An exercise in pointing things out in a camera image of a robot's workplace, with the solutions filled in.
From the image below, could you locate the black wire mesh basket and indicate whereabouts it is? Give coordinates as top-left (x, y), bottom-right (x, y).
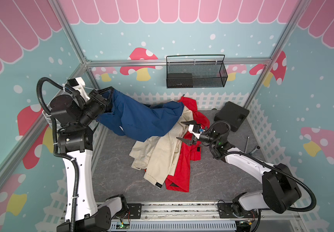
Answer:
top-left (166, 54), bottom-right (228, 89)

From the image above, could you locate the red jacket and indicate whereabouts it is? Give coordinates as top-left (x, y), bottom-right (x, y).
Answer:
top-left (145, 96), bottom-right (211, 193)

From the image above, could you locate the black box in basket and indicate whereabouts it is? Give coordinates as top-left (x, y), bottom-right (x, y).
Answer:
top-left (166, 73), bottom-right (193, 89)

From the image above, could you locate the beige jacket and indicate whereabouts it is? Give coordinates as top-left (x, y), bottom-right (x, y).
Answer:
top-left (129, 106), bottom-right (193, 189)

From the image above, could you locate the aluminium frame post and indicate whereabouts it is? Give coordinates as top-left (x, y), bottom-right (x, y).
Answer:
top-left (49, 0), bottom-right (100, 90)

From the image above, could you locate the green handled ratchet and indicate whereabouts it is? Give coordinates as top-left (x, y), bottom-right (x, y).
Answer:
top-left (248, 146), bottom-right (261, 156)

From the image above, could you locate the horizontal aluminium frame bar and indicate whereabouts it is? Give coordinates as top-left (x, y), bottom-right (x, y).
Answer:
top-left (87, 57), bottom-right (271, 67)

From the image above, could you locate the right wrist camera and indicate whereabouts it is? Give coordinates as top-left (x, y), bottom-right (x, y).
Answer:
top-left (188, 124), bottom-right (204, 139)

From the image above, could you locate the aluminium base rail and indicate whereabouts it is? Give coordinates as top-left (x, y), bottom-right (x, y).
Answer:
top-left (59, 201), bottom-right (304, 232)

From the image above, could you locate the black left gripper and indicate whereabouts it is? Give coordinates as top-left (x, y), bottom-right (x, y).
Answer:
top-left (78, 86), bottom-right (114, 126)

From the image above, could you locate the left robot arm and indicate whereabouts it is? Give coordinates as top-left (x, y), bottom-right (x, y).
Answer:
top-left (36, 77), bottom-right (129, 232)

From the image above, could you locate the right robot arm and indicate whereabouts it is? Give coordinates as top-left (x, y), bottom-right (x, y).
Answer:
top-left (180, 120), bottom-right (317, 218)

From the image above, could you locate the long metal wrench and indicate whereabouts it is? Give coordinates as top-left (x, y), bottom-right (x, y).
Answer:
top-left (244, 136), bottom-right (250, 153)

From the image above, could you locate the blue jacket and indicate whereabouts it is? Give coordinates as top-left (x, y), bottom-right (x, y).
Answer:
top-left (96, 90), bottom-right (184, 142)

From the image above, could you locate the black plastic tool case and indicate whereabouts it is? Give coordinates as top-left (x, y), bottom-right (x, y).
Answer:
top-left (214, 101), bottom-right (249, 132)

